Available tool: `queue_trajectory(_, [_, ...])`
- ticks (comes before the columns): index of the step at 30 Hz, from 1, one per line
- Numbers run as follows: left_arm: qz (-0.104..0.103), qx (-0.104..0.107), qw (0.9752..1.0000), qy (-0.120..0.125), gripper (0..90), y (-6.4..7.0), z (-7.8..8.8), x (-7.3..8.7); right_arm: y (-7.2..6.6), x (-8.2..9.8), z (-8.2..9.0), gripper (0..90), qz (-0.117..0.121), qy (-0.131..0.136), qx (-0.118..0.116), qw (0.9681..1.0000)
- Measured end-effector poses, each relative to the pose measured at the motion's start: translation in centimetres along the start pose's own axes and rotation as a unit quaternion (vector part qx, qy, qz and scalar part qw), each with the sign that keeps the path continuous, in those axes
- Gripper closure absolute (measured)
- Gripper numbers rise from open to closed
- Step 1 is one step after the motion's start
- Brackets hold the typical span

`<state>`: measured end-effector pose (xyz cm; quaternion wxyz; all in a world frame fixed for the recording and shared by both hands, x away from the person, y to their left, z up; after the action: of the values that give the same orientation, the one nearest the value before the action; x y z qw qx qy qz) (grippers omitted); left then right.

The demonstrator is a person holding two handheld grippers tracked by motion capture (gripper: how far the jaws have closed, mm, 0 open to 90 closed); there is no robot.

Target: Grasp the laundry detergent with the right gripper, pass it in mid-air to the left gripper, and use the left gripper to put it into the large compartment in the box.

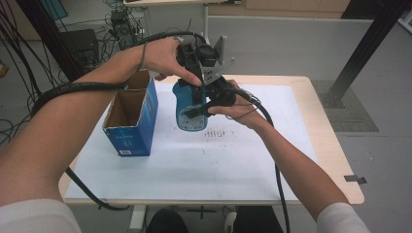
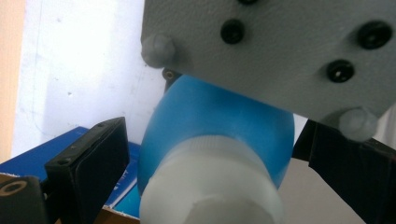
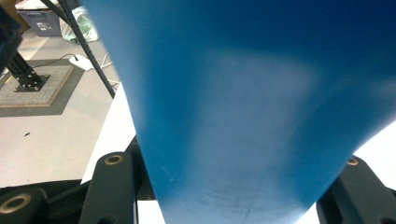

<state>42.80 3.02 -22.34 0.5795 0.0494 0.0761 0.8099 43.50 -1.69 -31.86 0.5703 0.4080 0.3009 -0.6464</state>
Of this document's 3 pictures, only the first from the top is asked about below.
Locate right hand-held gripper black cable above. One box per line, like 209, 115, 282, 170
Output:
235, 88, 292, 233

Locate blue bottle with white cap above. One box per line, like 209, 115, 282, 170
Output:
172, 79, 209, 133

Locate person's black pants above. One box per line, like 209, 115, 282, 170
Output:
145, 205, 285, 233

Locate white shoe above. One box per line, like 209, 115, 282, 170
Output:
223, 211, 238, 233

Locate person's right hand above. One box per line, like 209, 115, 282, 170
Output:
207, 80, 272, 131

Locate white desk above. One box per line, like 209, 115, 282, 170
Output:
122, 0, 243, 42

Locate person's left hand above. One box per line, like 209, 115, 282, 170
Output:
142, 36, 203, 88

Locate tangle of black floor cables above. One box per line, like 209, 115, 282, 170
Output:
0, 0, 113, 147

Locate computer tower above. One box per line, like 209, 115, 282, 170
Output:
111, 9, 139, 51

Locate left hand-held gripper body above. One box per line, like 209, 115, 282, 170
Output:
176, 34, 236, 87

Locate blue cardboard box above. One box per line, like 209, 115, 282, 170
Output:
102, 69, 160, 157

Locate left hand-held gripper black cable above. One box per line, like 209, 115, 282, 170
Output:
31, 30, 209, 212

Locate black metal post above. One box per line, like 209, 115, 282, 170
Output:
322, 0, 412, 110
15, 0, 86, 83

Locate white table mat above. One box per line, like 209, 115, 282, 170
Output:
64, 81, 319, 202

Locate person's white left sleeve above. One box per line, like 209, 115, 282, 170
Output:
0, 198, 83, 233

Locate white table leg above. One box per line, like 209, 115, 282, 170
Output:
127, 204, 148, 233

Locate person's white sleeve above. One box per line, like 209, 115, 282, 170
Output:
316, 202, 372, 233
0, 198, 83, 233

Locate black tape strip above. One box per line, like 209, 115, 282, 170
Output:
343, 174, 368, 185

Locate hand-held gripper black cable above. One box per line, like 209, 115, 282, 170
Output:
31, 30, 209, 212
235, 88, 292, 233

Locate black equipment box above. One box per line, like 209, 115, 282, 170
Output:
58, 28, 100, 71

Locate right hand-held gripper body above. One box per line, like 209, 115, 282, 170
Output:
205, 77, 238, 109

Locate person's white right sleeve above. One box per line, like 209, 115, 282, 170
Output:
316, 202, 372, 233

